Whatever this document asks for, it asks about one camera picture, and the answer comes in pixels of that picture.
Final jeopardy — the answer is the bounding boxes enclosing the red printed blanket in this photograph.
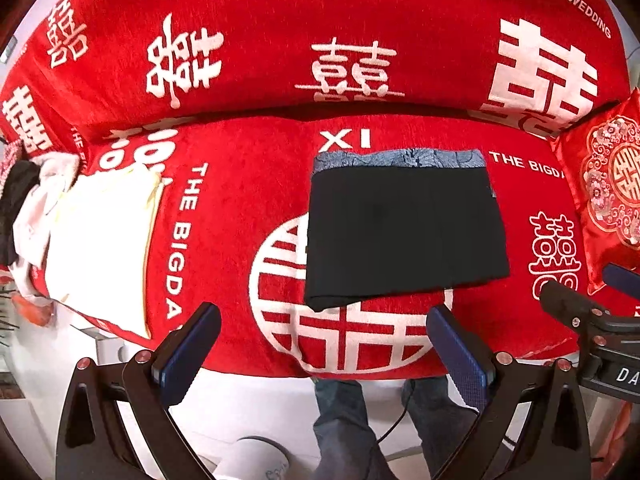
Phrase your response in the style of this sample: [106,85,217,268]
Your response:
[0,0,633,381]

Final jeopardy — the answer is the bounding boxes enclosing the black pants with grey waistband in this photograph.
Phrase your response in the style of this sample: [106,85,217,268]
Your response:
[303,147,511,312]

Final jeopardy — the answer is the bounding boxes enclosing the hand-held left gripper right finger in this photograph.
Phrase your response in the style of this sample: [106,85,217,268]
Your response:
[426,305,593,480]

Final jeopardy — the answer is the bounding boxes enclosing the black crumpled cloth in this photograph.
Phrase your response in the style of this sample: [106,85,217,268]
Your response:
[0,160,43,266]

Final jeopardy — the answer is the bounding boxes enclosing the red embroidered cushion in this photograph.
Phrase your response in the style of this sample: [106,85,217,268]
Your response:
[550,87,640,296]

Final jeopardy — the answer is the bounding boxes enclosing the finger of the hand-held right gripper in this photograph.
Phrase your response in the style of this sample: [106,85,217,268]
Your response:
[540,280,605,333]
[602,262,640,303]

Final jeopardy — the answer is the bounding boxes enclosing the white folded cloth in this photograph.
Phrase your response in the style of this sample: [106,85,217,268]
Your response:
[47,167,166,338]

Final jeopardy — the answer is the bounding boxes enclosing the black cable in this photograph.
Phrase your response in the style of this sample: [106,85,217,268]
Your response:
[375,380,418,443]

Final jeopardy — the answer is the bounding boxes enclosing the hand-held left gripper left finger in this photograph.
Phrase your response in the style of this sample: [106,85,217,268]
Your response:
[55,302,222,480]

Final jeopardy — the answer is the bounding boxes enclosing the orange cloth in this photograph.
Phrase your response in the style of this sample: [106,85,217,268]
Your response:
[12,292,56,327]

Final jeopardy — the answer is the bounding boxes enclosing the person's right leg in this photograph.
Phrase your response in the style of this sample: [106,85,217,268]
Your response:
[400,375,483,480]

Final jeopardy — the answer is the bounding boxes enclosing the white crumpled garment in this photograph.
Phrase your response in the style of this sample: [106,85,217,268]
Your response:
[12,152,81,296]

